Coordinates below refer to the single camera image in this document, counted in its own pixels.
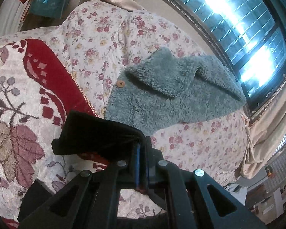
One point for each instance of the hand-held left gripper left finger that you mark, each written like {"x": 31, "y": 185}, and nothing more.
{"x": 137, "y": 164}

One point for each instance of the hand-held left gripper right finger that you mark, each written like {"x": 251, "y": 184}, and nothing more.
{"x": 148, "y": 171}

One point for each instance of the black pants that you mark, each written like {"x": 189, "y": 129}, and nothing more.
{"x": 93, "y": 133}

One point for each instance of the teal fleece jacket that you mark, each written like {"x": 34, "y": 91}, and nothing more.
{"x": 157, "y": 100}

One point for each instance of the floral quilt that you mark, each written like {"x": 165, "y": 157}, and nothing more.
{"x": 97, "y": 40}

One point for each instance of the red and white floral blanket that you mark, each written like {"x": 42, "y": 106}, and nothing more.
{"x": 14, "y": 100}

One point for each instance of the small barred window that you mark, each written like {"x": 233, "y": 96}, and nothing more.
{"x": 284, "y": 138}

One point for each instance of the blue plastic bag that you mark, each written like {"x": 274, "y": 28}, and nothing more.
{"x": 50, "y": 2}

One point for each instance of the folded white bedding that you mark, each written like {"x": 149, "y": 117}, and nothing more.
{"x": 9, "y": 12}

